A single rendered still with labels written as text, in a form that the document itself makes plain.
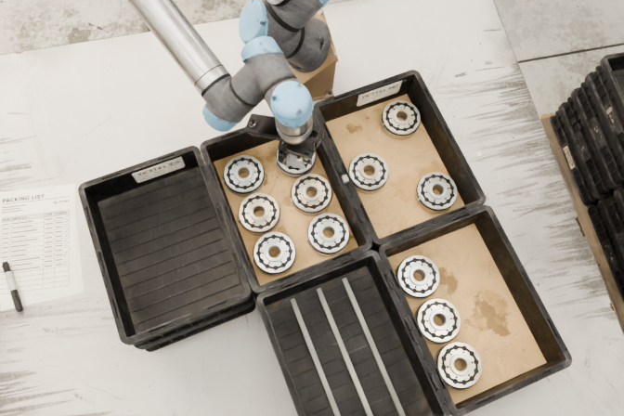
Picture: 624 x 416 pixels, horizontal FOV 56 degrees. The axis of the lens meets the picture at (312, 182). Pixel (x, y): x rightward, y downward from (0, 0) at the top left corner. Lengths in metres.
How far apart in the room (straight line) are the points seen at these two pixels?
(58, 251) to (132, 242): 0.26
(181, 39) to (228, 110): 0.17
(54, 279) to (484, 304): 1.10
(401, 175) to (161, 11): 0.72
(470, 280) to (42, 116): 1.27
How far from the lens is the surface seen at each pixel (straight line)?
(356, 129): 1.58
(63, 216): 1.73
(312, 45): 1.58
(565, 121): 2.47
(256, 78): 1.14
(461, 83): 1.86
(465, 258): 1.51
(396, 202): 1.51
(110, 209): 1.55
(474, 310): 1.49
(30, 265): 1.72
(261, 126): 1.28
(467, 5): 2.03
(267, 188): 1.50
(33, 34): 2.96
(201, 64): 1.22
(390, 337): 1.44
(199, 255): 1.47
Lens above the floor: 2.24
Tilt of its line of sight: 69 degrees down
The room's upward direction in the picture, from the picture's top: 6 degrees clockwise
